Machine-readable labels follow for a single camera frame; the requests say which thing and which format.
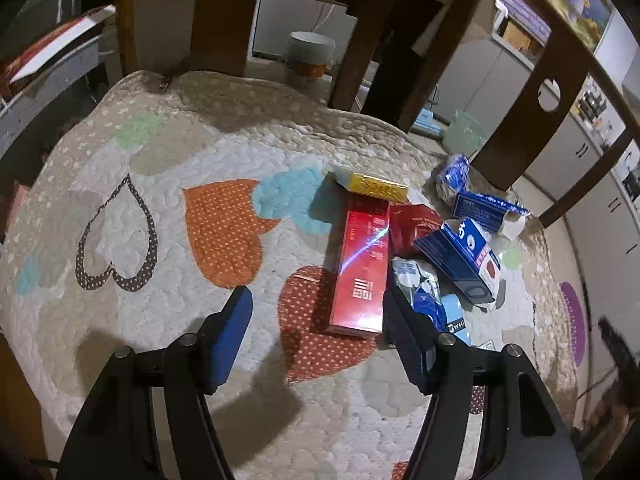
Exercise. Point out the red snack bag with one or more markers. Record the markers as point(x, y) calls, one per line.
point(409, 222)

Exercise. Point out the quilted heart pattern cushion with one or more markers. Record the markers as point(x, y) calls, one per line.
point(150, 212)

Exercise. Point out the small light blue box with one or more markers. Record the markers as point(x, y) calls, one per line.
point(455, 320)

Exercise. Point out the purple plastic waste basket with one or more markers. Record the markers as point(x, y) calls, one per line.
point(578, 335)

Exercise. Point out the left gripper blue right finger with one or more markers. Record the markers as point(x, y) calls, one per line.
point(412, 334)

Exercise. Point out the white plastic bucket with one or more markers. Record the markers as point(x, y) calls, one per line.
point(309, 54)

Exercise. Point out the blue flat mop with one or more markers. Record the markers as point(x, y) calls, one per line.
point(428, 125)

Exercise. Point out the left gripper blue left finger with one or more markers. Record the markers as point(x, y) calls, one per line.
point(225, 336)

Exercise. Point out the dark wooden chair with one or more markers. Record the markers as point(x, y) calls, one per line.
point(214, 35)

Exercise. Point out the blue Chinese text box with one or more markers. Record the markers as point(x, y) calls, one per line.
point(492, 213)

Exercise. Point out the long red carton box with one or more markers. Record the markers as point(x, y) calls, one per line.
point(357, 308)

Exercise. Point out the yellow blue box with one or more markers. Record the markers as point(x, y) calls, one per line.
point(375, 187)

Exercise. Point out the blue white tissue pack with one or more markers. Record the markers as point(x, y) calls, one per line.
point(452, 178)

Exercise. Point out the dark blue carton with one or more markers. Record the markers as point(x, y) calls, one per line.
point(459, 249)

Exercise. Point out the grey shelving rack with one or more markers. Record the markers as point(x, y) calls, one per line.
point(46, 49)

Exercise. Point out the floral tissue packet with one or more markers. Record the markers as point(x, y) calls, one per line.
point(418, 281)

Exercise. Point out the green lined trash bin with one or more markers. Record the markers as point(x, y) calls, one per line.
point(464, 135)

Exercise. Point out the grey kitchen cabinets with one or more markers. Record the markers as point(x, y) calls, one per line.
point(483, 79)

